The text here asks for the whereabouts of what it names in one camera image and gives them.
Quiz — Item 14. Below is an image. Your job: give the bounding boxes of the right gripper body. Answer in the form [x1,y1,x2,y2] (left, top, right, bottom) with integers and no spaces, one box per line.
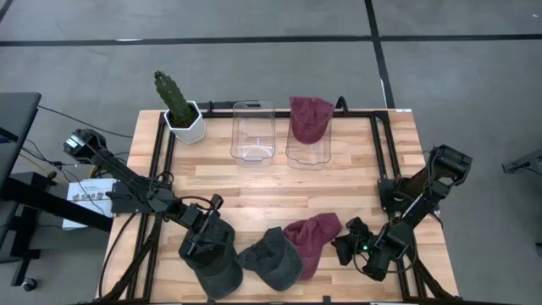
[346,230,379,269]

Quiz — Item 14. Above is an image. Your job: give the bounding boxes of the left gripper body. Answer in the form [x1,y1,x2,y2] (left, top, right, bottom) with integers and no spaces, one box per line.
[181,202,217,245]

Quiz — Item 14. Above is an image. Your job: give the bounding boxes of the dark grey baseball cap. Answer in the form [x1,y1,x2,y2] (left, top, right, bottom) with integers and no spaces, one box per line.
[235,226,305,292]
[178,213,245,301]

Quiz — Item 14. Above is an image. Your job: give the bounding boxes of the maroon baseball cap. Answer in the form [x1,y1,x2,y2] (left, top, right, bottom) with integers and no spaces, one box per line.
[282,212,344,282]
[289,96,336,146]

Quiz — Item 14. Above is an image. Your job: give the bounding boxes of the clear plastic bin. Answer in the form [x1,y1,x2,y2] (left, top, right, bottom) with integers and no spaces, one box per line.
[230,100,278,168]
[285,108,334,171]

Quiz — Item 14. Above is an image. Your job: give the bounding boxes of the white hexagonal plant pot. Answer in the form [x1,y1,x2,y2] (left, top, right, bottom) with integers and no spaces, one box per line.
[163,100,207,146]

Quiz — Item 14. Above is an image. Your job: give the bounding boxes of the white cardboard box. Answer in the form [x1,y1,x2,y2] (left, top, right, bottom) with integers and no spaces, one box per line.
[62,177,119,230]

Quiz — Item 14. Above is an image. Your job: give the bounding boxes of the green cactus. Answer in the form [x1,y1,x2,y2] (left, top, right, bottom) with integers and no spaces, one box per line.
[153,69,198,128]

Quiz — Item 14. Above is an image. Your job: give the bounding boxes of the black desk beam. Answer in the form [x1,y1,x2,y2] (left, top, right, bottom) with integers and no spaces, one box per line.
[0,177,114,233]

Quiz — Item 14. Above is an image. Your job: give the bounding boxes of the black stand foot with caster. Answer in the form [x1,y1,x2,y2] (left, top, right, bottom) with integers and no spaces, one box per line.
[8,202,42,293]

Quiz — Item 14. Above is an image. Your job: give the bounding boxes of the dark grey desk top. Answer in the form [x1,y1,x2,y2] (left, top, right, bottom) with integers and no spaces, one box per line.
[0,91,42,191]

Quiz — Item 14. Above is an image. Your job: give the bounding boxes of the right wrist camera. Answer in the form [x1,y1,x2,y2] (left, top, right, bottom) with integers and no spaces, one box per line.
[346,216,371,236]

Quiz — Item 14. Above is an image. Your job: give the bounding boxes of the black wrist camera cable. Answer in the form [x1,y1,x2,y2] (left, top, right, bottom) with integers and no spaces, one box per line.
[170,194,215,214]

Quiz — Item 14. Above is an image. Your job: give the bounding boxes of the black metal table frame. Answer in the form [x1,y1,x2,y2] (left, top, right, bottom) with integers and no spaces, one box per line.
[96,99,465,305]

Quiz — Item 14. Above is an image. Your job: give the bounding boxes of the black floor cable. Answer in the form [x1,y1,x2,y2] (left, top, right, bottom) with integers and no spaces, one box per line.
[36,104,135,140]

